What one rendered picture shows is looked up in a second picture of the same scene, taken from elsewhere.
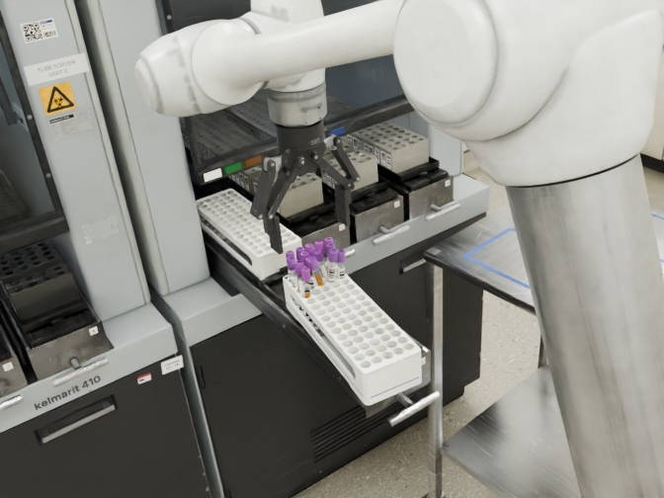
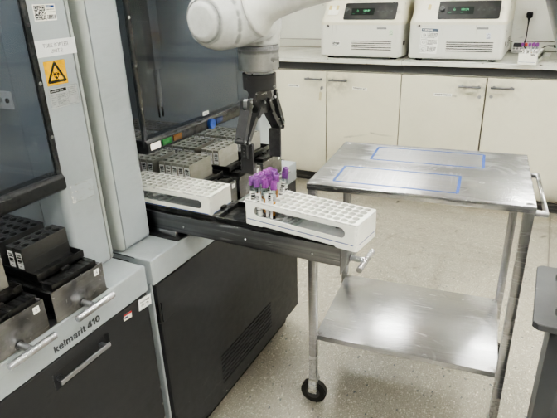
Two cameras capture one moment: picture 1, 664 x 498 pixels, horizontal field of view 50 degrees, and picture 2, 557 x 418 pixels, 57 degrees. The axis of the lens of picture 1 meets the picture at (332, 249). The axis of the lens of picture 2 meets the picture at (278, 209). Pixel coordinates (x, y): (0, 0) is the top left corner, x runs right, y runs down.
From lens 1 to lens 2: 0.64 m
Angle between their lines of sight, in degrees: 28
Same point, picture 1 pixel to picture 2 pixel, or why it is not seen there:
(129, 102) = (102, 82)
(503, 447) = (354, 323)
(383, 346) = (351, 213)
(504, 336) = not seen: hidden behind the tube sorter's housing
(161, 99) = (221, 26)
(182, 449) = (150, 381)
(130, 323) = (108, 272)
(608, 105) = not seen: outside the picture
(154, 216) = (116, 181)
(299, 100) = (270, 51)
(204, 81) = (251, 13)
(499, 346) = not seen: hidden behind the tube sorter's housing
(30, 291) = (35, 246)
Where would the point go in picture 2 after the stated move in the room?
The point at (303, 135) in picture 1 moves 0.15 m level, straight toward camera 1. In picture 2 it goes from (269, 80) to (311, 89)
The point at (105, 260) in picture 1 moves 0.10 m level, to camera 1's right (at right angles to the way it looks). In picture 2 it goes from (84, 218) to (128, 208)
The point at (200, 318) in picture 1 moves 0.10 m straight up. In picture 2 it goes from (161, 260) to (156, 223)
